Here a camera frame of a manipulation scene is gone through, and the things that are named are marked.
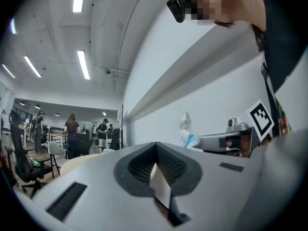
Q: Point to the black head-worn camera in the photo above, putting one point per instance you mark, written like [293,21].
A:
[176,8]

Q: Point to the right hand-held gripper camera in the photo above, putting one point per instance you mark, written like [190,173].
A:
[234,124]

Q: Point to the white desk with wooden top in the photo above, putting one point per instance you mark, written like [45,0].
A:
[25,127]
[57,135]

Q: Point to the black mesh office chair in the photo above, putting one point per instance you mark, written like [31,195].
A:
[81,143]

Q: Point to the person's black printed shirt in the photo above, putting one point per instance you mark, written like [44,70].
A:
[281,44]

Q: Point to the black office chair with headrest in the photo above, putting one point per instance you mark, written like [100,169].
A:
[19,148]

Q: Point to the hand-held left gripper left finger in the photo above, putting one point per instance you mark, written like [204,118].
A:
[96,189]

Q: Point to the grey shell chair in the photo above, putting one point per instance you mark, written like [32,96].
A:
[56,149]

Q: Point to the small white bag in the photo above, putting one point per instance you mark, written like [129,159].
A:
[186,131]

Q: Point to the person's right hand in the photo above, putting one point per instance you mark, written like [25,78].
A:
[244,148]

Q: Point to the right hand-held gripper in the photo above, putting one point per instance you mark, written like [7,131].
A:
[261,119]

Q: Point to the dome security camera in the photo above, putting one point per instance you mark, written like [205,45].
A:
[107,71]

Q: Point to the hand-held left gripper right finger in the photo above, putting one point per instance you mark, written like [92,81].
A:
[216,189]

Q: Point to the green bottle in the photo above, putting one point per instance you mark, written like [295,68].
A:
[34,162]

